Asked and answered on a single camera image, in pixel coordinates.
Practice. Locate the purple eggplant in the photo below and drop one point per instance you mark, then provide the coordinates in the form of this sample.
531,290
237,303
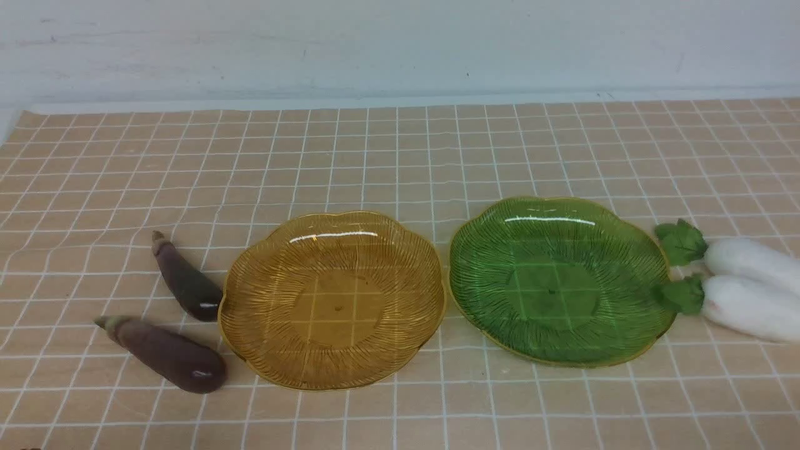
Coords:
185,363
197,294

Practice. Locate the white radish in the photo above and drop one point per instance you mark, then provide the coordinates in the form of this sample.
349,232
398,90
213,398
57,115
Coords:
745,305
684,244

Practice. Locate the amber glass plate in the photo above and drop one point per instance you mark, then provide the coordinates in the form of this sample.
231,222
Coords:
331,302

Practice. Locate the green glass plate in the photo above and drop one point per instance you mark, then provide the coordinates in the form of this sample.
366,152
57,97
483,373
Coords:
561,281

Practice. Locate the checkered beige tablecloth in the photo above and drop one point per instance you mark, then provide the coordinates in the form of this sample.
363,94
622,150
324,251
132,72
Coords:
81,193

